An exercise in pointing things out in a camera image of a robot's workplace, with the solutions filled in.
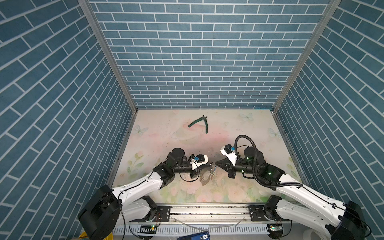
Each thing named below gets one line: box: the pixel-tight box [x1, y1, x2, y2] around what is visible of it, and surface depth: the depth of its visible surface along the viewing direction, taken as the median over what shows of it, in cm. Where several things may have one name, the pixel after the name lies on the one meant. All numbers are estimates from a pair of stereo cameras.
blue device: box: [176, 231, 211, 240], surface depth 66 cm
